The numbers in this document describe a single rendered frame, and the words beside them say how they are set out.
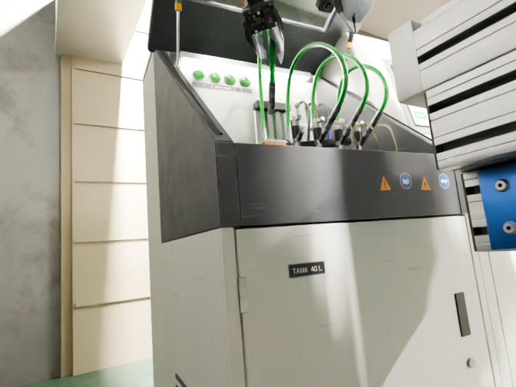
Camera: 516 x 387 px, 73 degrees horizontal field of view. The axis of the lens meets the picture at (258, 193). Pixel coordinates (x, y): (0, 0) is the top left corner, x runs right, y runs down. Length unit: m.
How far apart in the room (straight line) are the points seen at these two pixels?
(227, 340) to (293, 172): 0.34
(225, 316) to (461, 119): 0.46
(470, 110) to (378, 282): 0.49
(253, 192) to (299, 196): 0.10
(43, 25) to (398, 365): 3.25
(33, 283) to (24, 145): 0.98
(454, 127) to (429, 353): 0.62
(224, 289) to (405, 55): 0.45
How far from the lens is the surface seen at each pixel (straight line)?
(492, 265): 1.12
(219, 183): 0.63
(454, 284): 1.00
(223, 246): 0.62
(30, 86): 3.20
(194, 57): 1.33
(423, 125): 1.46
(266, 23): 0.87
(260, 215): 0.66
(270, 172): 0.68
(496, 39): 0.42
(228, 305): 0.63
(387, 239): 0.84
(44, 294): 2.91
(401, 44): 0.48
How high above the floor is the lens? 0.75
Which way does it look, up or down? 9 degrees up
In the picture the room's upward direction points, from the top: 5 degrees counter-clockwise
